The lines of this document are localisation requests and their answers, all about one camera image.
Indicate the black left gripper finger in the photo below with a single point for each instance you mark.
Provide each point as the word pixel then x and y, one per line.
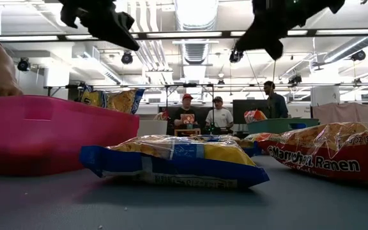
pixel 123 36

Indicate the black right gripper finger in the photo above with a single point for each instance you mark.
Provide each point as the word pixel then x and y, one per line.
pixel 251 38
pixel 276 46

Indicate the blue Maruchan ramen pack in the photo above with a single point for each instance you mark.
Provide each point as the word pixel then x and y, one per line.
pixel 251 148
pixel 120 100
pixel 171 166

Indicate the orange Maruchan ramen pack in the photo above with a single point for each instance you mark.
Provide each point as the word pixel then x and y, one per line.
pixel 255 116

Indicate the red Maruchan ramen pack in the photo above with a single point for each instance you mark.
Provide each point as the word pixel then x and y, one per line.
pixel 162 116
pixel 324 150

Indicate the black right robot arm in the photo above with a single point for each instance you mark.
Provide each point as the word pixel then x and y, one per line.
pixel 335 4

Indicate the black overhead rig bar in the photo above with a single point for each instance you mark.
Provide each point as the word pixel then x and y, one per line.
pixel 187 34

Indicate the teal plastic bin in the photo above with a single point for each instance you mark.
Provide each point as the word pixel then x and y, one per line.
pixel 276 126

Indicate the pink cloth curtain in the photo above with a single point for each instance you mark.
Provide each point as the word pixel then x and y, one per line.
pixel 343 112

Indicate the small wooden shelf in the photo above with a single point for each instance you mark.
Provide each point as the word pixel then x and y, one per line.
pixel 187 132

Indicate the person's hand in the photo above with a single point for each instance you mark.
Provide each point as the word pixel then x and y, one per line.
pixel 2 86

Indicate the pink plastic bin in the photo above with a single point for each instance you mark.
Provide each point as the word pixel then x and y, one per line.
pixel 43 143

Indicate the black ceiling camera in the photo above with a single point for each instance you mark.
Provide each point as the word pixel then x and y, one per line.
pixel 235 56
pixel 23 64
pixel 126 58
pixel 358 55

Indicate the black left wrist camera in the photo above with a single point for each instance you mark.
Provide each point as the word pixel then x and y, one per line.
pixel 68 14

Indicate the silver ceiling duct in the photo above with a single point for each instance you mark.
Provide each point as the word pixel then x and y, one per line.
pixel 196 32

